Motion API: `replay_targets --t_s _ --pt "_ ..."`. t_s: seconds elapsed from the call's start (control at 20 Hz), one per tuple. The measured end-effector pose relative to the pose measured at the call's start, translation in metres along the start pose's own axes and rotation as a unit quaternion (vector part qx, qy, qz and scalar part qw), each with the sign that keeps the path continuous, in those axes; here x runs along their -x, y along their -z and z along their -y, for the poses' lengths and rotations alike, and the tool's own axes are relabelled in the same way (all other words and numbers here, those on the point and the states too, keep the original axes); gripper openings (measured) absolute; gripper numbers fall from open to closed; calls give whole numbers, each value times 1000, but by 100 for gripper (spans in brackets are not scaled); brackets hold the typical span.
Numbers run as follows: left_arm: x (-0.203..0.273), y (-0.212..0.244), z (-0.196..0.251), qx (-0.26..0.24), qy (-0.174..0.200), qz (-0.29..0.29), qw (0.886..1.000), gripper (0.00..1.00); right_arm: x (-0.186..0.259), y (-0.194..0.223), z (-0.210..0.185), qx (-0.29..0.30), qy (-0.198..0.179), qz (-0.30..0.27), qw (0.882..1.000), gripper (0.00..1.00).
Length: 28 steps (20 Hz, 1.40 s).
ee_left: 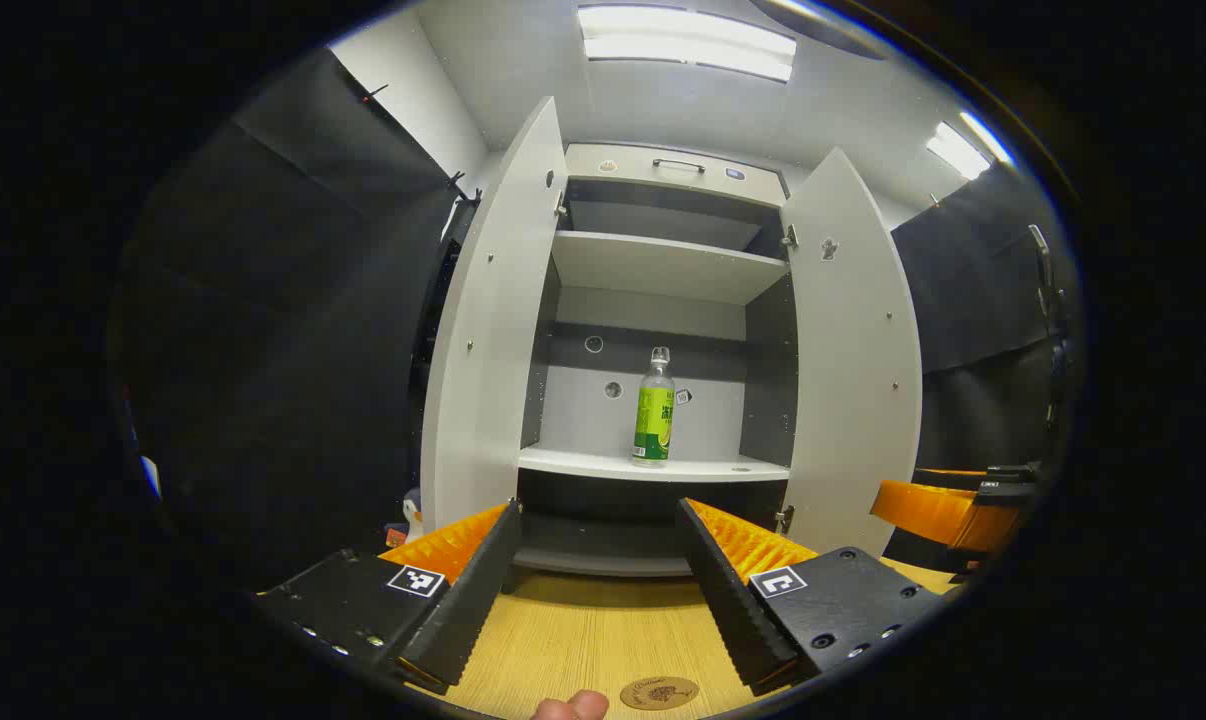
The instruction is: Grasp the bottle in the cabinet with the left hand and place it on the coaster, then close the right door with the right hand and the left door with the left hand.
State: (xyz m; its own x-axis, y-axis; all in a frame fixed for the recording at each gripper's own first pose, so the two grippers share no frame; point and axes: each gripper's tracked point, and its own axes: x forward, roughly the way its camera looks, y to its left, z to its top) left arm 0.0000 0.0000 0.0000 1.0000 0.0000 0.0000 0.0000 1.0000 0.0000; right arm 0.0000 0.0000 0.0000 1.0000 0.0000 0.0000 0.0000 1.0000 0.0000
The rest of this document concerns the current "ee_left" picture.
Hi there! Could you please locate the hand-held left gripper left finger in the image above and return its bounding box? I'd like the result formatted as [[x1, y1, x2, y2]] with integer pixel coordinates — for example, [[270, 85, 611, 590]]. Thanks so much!
[[253, 498, 524, 696]]

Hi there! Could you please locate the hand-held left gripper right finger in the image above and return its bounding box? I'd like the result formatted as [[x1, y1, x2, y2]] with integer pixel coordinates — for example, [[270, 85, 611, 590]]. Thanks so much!
[[675, 498, 949, 698]]

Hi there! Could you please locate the round cork coaster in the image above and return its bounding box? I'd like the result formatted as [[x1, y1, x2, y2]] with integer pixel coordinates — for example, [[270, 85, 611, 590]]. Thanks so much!
[[620, 676, 701, 712]]

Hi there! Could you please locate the grey cabinet door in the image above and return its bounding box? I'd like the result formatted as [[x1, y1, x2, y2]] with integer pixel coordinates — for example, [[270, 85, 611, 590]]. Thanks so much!
[[778, 147, 925, 557], [420, 96, 570, 536]]

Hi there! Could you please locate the green label plastic bottle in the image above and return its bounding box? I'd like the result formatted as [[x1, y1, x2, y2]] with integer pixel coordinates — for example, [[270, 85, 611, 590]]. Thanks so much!
[[631, 346, 677, 468]]

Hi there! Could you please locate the grey cabinet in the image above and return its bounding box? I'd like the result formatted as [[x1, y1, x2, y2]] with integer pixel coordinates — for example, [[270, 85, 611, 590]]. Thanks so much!
[[518, 143, 799, 578]]

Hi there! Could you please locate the grey cabinet drawer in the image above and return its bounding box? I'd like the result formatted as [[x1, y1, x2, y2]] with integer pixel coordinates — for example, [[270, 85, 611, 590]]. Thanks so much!
[[566, 143, 790, 208]]

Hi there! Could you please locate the penguin plush toy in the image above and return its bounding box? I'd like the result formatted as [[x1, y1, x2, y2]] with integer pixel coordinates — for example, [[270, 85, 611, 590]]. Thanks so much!
[[383, 487, 426, 549]]

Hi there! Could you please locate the small ceiling light panel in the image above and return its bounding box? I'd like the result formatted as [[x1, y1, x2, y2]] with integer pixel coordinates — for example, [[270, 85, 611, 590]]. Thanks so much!
[[925, 110, 1016, 182]]

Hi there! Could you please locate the large ceiling light panel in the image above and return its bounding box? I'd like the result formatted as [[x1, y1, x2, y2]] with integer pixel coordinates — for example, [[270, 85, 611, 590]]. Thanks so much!
[[576, 4, 798, 84]]

